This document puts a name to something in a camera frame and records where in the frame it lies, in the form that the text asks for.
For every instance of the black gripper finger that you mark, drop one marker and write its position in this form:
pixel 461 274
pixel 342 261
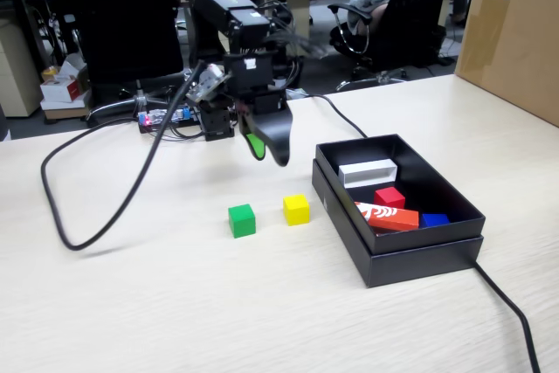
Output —
pixel 255 146
pixel 279 137

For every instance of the white rectangular sleeve box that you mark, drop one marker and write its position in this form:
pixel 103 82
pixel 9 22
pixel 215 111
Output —
pixel 362 170

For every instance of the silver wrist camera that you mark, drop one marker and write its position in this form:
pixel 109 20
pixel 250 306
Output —
pixel 207 82

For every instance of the black chair with chrome armrests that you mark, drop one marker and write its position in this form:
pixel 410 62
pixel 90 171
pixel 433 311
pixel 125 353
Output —
pixel 415 19

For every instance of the black open box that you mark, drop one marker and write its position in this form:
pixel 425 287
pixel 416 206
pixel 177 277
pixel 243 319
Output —
pixel 415 266
pixel 436 181

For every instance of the green wooden cube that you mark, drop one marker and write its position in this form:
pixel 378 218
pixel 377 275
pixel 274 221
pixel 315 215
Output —
pixel 241 222

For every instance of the controller board with red LED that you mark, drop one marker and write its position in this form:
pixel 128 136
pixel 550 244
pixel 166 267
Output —
pixel 150 119

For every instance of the red wooden cube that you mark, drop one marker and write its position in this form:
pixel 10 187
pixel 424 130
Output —
pixel 388 197

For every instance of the orange box with white print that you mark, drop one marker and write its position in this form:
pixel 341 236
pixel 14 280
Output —
pixel 393 221

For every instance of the yellow wooden cube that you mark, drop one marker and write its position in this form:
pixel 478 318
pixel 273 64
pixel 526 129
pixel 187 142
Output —
pixel 296 211

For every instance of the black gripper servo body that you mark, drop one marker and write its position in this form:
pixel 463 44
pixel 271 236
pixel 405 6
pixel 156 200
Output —
pixel 264 104

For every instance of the white and red carton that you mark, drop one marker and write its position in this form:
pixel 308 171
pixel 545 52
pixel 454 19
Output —
pixel 59 91

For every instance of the blue wooden cube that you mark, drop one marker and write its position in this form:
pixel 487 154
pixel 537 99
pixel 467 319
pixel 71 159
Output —
pixel 434 220

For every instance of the large brown cardboard box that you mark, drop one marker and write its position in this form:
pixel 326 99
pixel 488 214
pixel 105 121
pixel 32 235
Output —
pixel 515 50

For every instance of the beige drawer cabinet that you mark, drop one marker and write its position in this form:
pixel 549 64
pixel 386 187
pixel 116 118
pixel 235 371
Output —
pixel 17 71

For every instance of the beige pedestal cabinet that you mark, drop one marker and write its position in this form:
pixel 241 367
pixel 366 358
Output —
pixel 301 2

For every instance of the black high-back office chair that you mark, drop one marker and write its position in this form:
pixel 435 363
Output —
pixel 122 19

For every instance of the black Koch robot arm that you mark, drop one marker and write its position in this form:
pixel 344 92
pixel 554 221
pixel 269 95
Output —
pixel 222 2

